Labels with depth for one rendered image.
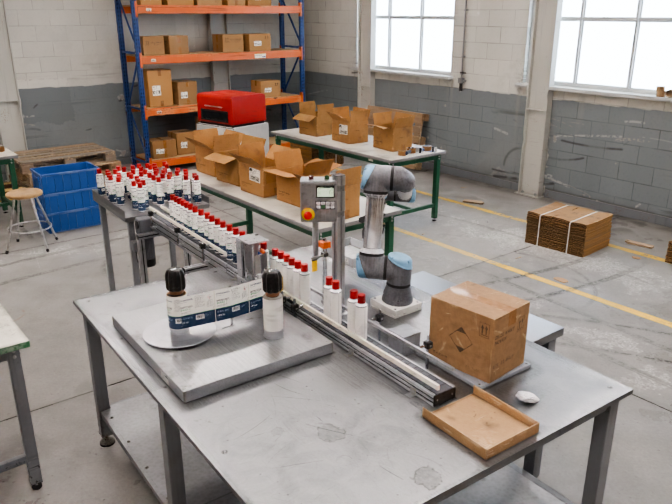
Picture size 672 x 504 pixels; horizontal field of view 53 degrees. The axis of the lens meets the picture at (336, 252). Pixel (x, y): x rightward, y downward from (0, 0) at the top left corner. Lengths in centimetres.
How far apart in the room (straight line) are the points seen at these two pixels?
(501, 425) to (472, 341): 36
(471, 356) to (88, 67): 852
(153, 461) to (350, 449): 131
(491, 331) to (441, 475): 62
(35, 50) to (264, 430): 836
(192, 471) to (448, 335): 134
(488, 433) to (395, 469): 38
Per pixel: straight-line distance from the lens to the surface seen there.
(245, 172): 556
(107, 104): 1054
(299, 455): 227
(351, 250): 367
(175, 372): 268
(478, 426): 244
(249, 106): 850
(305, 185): 298
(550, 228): 683
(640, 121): 805
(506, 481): 323
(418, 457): 227
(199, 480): 321
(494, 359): 263
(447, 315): 267
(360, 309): 277
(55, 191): 750
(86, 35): 1041
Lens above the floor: 218
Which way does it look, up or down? 20 degrees down
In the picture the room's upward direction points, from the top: straight up
